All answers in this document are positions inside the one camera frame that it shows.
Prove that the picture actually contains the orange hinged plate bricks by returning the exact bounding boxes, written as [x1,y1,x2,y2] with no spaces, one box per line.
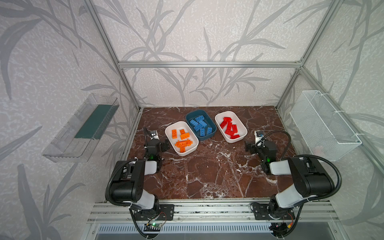
[175,139,193,153]

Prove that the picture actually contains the white plastic bin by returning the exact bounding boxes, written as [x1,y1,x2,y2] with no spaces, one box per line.
[165,121,199,157]
[215,111,248,144]

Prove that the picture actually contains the blue long brick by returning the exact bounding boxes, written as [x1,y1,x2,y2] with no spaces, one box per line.
[199,120,207,128]
[194,124,204,132]

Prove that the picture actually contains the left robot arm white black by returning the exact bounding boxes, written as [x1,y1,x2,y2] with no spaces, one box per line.
[105,139,170,214]

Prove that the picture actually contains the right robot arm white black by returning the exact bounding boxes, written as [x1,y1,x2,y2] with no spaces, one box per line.
[245,140,342,220]

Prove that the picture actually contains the teal plastic bin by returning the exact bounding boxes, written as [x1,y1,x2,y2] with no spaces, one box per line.
[186,110,217,141]

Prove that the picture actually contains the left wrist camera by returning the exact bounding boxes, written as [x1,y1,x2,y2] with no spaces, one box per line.
[143,128,159,140]

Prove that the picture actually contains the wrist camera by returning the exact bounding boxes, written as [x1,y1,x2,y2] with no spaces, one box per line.
[143,128,159,140]
[254,130,265,146]

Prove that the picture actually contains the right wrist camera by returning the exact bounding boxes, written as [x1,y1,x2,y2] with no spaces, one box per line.
[254,130,265,146]

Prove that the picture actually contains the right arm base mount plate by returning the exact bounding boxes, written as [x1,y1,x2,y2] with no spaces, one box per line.
[250,203,296,221]

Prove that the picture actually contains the white wire mesh basket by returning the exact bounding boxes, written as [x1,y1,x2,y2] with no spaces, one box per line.
[290,90,362,162]

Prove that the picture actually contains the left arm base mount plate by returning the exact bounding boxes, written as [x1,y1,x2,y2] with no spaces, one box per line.
[134,204,175,221]

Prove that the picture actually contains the right controller board with wires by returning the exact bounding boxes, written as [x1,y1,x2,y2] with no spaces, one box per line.
[269,222,294,236]

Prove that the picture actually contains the controller board with wires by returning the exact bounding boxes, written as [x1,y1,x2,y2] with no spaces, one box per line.
[143,221,166,233]
[269,222,294,236]

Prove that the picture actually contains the left controller board with wires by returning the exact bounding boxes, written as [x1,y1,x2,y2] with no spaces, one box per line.
[143,221,166,233]

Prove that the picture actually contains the clear plastic wall tray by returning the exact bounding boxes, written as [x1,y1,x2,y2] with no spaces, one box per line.
[42,94,120,163]

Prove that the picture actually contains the aluminium front rail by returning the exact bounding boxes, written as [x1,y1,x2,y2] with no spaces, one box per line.
[87,198,340,224]

